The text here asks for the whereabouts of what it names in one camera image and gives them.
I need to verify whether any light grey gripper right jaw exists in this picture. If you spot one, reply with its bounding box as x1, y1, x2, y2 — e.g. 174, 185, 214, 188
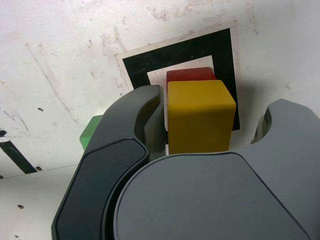
113, 98, 320, 240

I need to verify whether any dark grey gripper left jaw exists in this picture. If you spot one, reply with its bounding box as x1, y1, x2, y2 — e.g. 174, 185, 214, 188
51, 84, 166, 240

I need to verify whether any green cube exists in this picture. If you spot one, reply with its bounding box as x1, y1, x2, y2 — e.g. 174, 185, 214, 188
79, 114, 104, 152

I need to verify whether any yellow cube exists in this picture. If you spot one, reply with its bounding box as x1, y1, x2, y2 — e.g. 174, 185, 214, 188
166, 79, 237, 155

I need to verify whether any red cube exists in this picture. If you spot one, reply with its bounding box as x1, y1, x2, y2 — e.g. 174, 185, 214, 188
166, 66, 218, 83

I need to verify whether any black tape square outline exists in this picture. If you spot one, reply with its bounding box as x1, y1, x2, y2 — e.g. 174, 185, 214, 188
122, 27, 241, 131

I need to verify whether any black tape strip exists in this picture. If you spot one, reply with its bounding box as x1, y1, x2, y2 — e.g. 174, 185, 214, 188
0, 129, 38, 175

